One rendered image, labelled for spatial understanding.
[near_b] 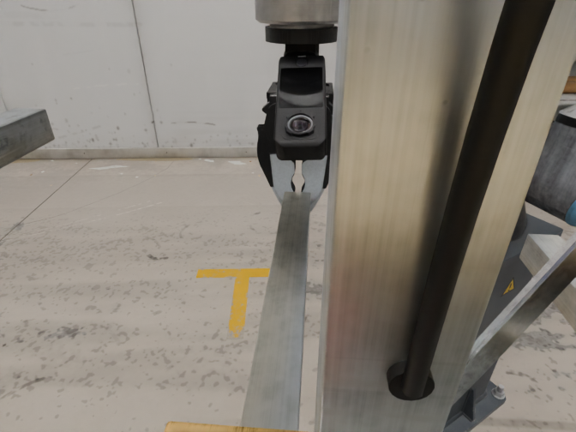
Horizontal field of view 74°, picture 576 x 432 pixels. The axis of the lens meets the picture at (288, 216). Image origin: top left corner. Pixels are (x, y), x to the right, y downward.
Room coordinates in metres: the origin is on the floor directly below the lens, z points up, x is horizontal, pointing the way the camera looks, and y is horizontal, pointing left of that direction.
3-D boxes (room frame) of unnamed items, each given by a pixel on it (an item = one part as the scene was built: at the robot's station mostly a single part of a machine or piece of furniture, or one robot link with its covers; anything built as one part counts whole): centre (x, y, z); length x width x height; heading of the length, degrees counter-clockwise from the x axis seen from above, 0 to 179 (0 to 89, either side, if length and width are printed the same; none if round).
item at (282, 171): (0.42, 0.00, 0.86); 0.06 x 0.03 x 0.09; 176
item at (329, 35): (0.42, -0.01, 0.97); 0.09 x 0.08 x 0.12; 176
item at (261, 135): (0.40, 0.01, 0.91); 0.05 x 0.02 x 0.09; 86
